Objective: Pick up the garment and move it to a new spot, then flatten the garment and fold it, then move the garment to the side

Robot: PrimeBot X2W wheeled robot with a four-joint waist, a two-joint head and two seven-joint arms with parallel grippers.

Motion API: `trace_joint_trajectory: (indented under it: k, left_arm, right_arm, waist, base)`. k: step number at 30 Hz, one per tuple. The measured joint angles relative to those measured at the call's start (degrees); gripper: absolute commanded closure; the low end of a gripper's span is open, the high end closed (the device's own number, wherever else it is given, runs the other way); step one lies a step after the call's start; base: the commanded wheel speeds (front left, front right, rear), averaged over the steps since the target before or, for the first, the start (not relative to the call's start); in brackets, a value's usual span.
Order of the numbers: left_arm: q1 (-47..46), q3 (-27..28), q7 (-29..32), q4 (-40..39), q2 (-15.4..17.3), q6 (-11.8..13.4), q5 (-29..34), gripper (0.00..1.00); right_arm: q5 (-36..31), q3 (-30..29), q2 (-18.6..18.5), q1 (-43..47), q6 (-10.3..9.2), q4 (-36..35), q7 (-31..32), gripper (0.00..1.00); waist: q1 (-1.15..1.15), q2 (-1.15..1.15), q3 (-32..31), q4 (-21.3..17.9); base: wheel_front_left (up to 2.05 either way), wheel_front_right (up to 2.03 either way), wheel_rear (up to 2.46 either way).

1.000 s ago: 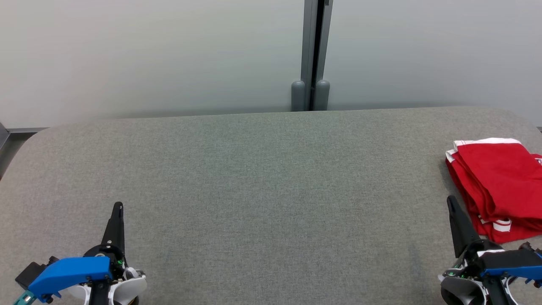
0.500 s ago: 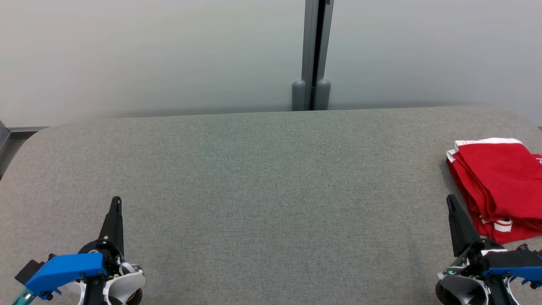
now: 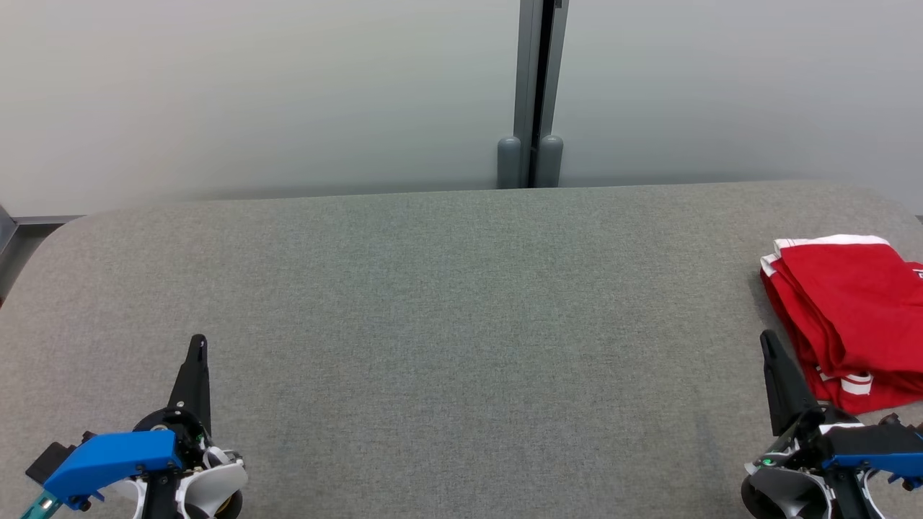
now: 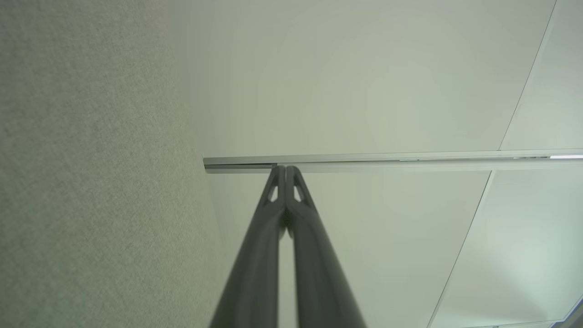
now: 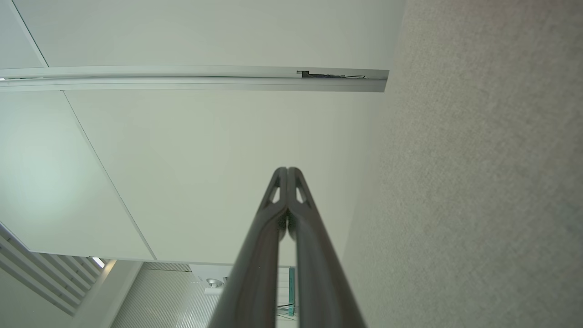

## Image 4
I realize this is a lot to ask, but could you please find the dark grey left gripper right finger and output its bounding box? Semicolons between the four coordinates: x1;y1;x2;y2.
286;165;368;328

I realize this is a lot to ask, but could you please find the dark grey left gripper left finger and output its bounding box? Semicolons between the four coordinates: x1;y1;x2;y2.
210;165;287;328

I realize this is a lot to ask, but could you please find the silver wall rail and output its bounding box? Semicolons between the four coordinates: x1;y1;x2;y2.
203;149;583;175

